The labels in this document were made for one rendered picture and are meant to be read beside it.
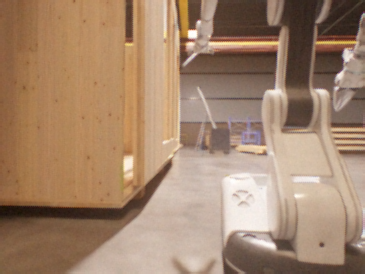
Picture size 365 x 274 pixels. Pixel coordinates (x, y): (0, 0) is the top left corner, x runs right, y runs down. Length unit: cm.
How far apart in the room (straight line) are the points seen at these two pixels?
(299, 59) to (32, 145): 162
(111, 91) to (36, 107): 52
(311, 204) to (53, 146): 151
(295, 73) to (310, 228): 57
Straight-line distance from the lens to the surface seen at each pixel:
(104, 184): 167
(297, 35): 109
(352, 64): 117
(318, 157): 98
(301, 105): 102
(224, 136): 914
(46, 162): 182
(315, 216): 86
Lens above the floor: 54
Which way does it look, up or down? level
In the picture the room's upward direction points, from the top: 1 degrees clockwise
